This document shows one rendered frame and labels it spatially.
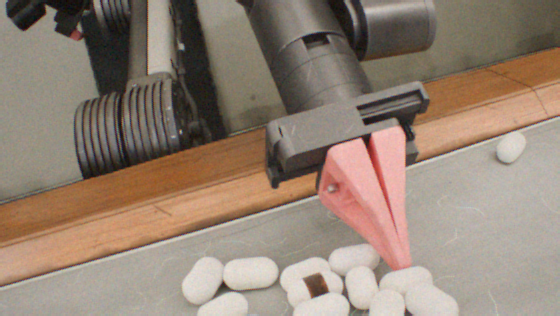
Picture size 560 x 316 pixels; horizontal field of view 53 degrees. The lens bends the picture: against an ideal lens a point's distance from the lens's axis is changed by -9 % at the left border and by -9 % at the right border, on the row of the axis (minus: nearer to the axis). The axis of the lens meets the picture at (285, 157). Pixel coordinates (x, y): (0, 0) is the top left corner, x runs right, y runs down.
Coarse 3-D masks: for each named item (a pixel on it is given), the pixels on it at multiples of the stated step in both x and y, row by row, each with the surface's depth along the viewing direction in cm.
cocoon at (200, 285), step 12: (204, 264) 38; (216, 264) 38; (192, 276) 37; (204, 276) 37; (216, 276) 37; (192, 288) 36; (204, 288) 36; (216, 288) 37; (192, 300) 36; (204, 300) 36
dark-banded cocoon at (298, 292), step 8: (320, 272) 35; (328, 272) 35; (328, 280) 34; (336, 280) 34; (296, 288) 34; (304, 288) 34; (328, 288) 34; (336, 288) 34; (288, 296) 34; (296, 296) 34; (304, 296) 34; (296, 304) 34
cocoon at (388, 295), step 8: (376, 296) 32; (384, 296) 31; (392, 296) 31; (400, 296) 32; (376, 304) 31; (384, 304) 31; (392, 304) 31; (400, 304) 31; (376, 312) 30; (384, 312) 30; (392, 312) 30; (400, 312) 31
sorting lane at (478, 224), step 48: (480, 144) 50; (528, 144) 48; (432, 192) 44; (480, 192) 43; (528, 192) 41; (192, 240) 45; (240, 240) 44; (288, 240) 42; (336, 240) 41; (432, 240) 39; (480, 240) 37; (528, 240) 36; (0, 288) 43; (48, 288) 42; (96, 288) 41; (144, 288) 40; (480, 288) 33; (528, 288) 32
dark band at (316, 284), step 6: (312, 276) 35; (318, 276) 34; (306, 282) 34; (312, 282) 34; (318, 282) 34; (324, 282) 34; (312, 288) 34; (318, 288) 34; (324, 288) 34; (312, 294) 34; (318, 294) 34; (324, 294) 34
